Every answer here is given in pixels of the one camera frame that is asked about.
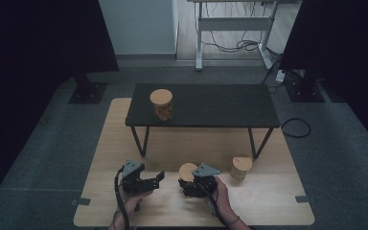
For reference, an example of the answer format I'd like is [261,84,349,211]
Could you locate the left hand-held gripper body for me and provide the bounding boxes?
[120,158,160,195]

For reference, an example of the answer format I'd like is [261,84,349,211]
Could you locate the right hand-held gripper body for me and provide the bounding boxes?
[185,163,222,198]

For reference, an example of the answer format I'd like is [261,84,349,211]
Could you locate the wooden cylinder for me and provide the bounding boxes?
[178,162,199,183]

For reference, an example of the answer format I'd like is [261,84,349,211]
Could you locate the glass jar with wooden lid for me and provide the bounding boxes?
[230,154,253,182]
[149,88,174,123]

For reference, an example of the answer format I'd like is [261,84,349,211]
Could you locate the black raised shelf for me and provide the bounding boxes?
[124,83,282,159]

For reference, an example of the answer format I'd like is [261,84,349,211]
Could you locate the person's left hand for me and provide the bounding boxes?
[118,189,153,222]

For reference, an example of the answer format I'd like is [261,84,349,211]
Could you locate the person's right hand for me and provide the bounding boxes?
[208,175,238,222]

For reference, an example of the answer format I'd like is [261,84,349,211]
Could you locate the grey tape strip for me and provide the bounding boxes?
[294,195,317,205]
[70,197,92,207]

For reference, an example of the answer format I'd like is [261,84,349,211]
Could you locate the black stand base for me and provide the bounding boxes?
[68,73,109,105]
[283,70,326,104]

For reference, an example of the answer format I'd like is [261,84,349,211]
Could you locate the white power strip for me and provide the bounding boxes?
[275,69,287,84]

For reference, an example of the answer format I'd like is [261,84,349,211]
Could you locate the dark curtain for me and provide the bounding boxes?
[279,0,368,157]
[0,0,121,215]

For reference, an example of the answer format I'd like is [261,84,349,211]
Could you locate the right hand-held gripper cable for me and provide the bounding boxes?
[196,182,230,230]

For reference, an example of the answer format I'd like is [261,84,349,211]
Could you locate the hand-held gripper cable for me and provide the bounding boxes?
[113,166,132,230]
[196,182,230,230]

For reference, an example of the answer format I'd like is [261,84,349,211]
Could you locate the left hand-held gripper cable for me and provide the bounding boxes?
[113,166,132,230]

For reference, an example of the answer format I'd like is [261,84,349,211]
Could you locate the black looped floor cable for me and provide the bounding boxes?
[280,117,312,139]

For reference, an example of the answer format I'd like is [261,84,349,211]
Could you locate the bundle of black cables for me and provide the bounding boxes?
[200,2,284,65]

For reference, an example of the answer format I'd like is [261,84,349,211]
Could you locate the white desk frame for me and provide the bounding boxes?
[186,0,284,72]

